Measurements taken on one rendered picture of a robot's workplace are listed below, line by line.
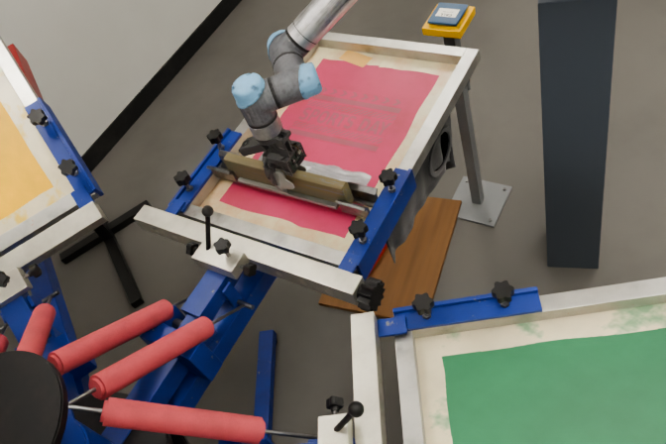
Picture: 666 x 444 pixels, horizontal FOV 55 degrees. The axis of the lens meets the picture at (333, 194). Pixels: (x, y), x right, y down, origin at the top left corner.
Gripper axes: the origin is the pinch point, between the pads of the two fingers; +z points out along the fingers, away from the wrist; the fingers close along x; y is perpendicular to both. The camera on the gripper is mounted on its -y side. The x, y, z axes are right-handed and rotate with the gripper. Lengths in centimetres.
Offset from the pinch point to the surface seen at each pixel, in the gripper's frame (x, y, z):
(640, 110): 146, 62, 100
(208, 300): -38.6, 2.8, -3.1
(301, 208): -3.4, 4.7, 5.3
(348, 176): 9.4, 12.5, 4.4
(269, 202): -4.4, -5.5, 5.4
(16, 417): -78, 5, -31
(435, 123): 30.8, 28.9, 1.5
